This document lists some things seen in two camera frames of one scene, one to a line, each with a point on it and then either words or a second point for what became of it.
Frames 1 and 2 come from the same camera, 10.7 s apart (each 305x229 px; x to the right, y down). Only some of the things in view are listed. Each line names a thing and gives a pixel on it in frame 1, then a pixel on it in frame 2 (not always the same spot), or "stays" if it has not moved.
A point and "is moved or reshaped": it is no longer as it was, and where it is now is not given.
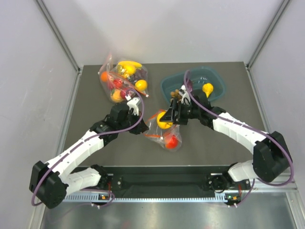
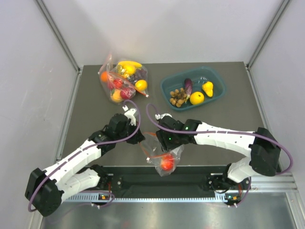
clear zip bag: [167, 134] is moved or reshaped
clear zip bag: [123, 79] stays
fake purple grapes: [140, 74] stays
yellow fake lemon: [163, 125] is moved or reshaped
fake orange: [104, 76] stays
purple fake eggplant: [189, 86] stays
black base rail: [161, 180] stays
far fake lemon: [141, 85] stays
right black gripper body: [185, 112] → [168, 141]
